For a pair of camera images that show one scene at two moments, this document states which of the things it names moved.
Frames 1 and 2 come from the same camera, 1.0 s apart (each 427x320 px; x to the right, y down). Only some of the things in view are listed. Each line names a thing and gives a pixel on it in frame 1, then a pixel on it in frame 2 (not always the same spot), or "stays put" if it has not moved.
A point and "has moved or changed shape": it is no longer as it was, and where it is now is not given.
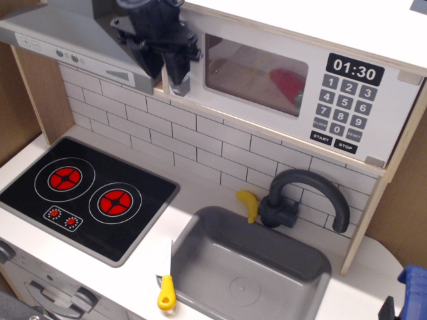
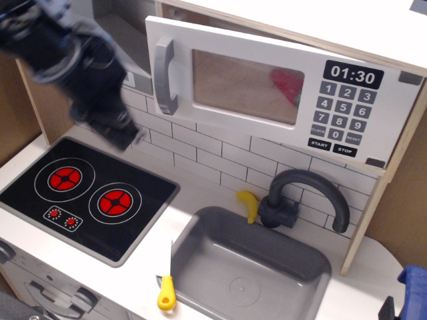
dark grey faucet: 274,213 stays put
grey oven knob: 7,252 stays put
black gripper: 152,26 → 97,83
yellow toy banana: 251,203 stays put
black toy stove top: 86,198 stays put
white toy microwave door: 365,110 has moved or changed shape
